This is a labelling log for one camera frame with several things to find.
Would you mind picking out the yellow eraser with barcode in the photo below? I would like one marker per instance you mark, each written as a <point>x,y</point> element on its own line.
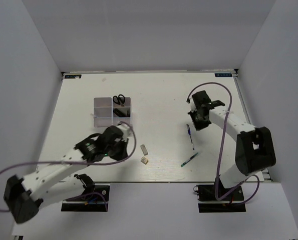
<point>144,160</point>

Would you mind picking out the blue gel pen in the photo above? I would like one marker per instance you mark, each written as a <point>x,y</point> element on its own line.
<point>189,133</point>

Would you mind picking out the white organizer box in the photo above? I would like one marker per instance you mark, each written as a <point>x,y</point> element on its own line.
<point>127,105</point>
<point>102,107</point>

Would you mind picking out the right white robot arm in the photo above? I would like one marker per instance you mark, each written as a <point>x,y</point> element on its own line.
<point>254,150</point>

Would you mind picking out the left white organizer box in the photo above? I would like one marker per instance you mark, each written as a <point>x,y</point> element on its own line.
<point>102,107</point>

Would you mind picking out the left blue table label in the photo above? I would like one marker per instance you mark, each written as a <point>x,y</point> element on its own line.
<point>72,76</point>

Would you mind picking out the white eraser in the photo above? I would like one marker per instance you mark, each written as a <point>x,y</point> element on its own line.
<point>144,150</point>

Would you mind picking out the black handled scissors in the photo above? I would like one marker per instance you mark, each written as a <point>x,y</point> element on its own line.
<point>119,99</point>

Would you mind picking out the green pen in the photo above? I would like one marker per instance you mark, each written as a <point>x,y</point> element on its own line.
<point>189,159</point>

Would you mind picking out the blue table label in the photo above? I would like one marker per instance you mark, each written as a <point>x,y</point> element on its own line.
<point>223,75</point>
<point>72,76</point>

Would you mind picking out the right white organizer box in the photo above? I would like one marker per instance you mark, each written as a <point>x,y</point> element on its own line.
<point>127,105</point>

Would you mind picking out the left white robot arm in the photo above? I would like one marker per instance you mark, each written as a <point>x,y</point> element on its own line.
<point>59,180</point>

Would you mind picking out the right blue table label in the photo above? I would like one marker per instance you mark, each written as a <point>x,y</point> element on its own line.
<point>223,75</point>

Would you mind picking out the purple highlighter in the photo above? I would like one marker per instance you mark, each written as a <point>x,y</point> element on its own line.
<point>119,113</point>

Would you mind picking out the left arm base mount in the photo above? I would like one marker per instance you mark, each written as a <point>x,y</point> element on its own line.
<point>94,198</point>

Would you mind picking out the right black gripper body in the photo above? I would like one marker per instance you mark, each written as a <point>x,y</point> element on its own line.
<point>199,122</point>

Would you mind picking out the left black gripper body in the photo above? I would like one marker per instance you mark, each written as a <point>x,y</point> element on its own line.
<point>117,152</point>

